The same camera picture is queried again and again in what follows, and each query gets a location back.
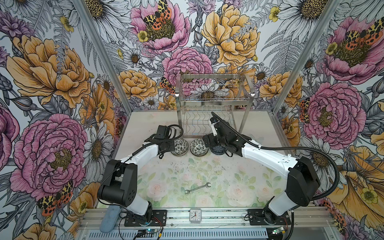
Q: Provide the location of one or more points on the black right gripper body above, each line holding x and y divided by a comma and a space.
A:
215, 140

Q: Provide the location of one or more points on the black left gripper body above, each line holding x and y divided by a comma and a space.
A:
169, 146

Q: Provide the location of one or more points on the green geometric pattern bowl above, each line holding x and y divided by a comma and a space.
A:
181, 147

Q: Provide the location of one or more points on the black floral pattern bowl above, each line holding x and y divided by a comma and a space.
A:
198, 148

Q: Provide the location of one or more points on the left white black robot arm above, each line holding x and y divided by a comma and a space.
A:
119, 186

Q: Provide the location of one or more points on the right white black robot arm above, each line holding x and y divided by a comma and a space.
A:
302, 179

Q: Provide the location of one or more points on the silver metal dish rack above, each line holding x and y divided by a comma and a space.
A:
230, 96

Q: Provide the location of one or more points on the dark blue petal bowl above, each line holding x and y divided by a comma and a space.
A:
218, 150

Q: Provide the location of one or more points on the silver combination wrench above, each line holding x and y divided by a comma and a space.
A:
206, 185

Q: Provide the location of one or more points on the small white square clock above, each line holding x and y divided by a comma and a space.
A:
195, 216

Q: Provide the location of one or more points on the green circuit board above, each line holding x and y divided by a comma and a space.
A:
149, 233

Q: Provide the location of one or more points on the light blue glasses case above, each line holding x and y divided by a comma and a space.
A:
109, 220

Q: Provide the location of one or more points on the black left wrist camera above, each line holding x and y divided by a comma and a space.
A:
163, 133

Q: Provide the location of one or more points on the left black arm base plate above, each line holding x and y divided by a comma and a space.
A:
155, 218

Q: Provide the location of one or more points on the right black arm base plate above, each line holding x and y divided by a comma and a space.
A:
261, 217

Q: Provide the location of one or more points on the aluminium front rail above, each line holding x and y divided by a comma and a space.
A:
216, 218

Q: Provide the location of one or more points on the right aluminium corner post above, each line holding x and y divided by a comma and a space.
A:
323, 22

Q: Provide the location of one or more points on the aluminium corner post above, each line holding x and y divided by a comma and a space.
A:
323, 22
93, 33

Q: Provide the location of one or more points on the left aluminium corner post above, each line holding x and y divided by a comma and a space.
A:
93, 33

